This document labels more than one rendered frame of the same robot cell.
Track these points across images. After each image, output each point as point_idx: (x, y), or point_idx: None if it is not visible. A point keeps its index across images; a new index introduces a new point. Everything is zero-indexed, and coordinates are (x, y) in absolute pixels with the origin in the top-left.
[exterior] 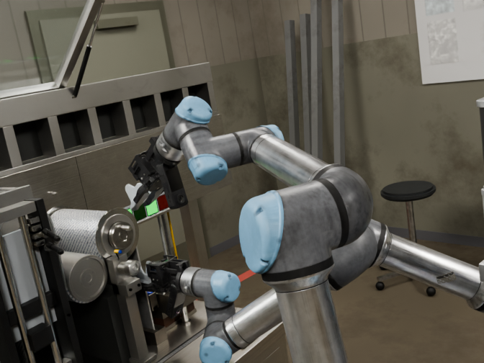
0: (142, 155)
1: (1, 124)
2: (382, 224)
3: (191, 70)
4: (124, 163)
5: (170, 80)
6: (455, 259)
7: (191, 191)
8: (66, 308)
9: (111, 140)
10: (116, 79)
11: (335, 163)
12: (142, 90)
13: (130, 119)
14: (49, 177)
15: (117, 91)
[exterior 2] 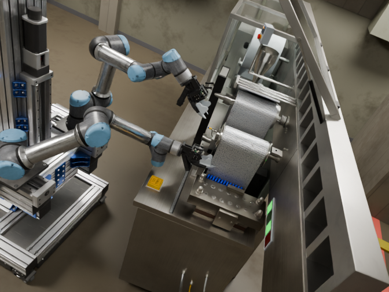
0: (202, 86)
1: (311, 100)
2: (78, 125)
3: (342, 233)
4: (289, 188)
5: (331, 201)
6: (39, 143)
7: (265, 276)
8: None
9: (301, 170)
10: (330, 142)
11: (101, 43)
12: (324, 172)
13: (309, 176)
14: (292, 142)
15: (323, 149)
